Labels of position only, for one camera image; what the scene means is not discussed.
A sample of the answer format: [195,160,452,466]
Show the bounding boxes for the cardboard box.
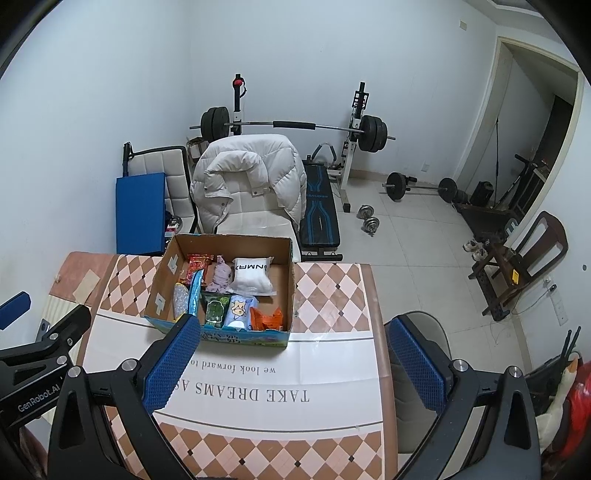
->
[143,233,296,348]

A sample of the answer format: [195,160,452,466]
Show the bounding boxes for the blue folded mat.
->
[115,172,167,257]

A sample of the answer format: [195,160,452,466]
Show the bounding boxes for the white door frame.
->
[455,36,587,222]

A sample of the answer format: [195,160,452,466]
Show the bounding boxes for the black kick scooter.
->
[496,154,550,217]

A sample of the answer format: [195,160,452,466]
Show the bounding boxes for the white quilted chair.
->
[122,143,197,234]

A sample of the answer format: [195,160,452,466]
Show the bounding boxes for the clear silver packet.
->
[173,282,191,322]

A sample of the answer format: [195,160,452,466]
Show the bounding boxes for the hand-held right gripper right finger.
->
[385,315,542,480]

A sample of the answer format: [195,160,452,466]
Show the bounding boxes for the red bag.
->
[554,382,591,462]

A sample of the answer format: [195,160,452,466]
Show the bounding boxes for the black and blue weight bench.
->
[298,143,345,259]

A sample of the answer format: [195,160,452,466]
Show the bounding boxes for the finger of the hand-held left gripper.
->
[0,305,92,367]
[0,292,32,329]

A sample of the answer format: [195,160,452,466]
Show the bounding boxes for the red snack packet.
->
[179,253,214,284]

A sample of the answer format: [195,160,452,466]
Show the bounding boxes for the black box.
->
[471,181,494,207]

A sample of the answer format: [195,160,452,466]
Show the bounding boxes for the long barbell with black plates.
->
[189,106,397,154]

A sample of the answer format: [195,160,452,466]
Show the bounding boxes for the grey round-back chair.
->
[385,311,452,455]

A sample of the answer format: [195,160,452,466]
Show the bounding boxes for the black cable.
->
[510,281,557,315]

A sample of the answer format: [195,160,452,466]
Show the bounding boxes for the white puffer jacket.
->
[190,134,306,234]

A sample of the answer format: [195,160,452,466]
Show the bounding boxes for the blue stick packet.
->
[187,270,206,319]

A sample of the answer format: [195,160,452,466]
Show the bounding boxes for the green wipes packet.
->
[202,294,232,326]

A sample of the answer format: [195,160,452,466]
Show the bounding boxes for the short barbell with black plates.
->
[381,172,459,204]

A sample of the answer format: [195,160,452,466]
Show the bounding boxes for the checkered printed tablecloth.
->
[44,251,400,480]

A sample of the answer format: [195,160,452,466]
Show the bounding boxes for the beige paper piece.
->
[74,270,101,301]

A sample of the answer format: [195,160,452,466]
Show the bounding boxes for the white goose plush toy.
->
[536,357,583,453]

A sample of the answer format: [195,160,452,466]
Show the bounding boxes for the pair of white shoes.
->
[463,237,489,260]

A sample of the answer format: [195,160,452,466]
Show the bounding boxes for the dark wooden chair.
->
[468,211,570,321]

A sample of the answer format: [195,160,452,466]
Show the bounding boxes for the black router antennas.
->
[561,325,585,365]

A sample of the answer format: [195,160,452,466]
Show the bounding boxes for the dark wooden board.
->
[455,200,509,241]

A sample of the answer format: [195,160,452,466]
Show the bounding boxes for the white padded chair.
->
[216,208,298,241]

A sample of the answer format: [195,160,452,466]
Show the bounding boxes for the barbell on rack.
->
[229,73,370,214]

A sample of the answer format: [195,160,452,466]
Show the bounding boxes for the purple sock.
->
[203,254,236,294]

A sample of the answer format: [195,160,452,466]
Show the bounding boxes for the orange snack packet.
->
[249,307,284,332]

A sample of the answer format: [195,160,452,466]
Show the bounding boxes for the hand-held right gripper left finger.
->
[47,314,202,480]

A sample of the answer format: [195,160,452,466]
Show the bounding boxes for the thin black pole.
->
[493,117,501,204]

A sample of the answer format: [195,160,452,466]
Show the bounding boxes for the person's left forearm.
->
[0,422,51,480]

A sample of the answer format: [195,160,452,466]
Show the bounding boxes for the light blue tissue packet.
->
[223,295,259,329]

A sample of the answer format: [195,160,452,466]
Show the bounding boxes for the white pillow pack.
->
[228,257,277,297]

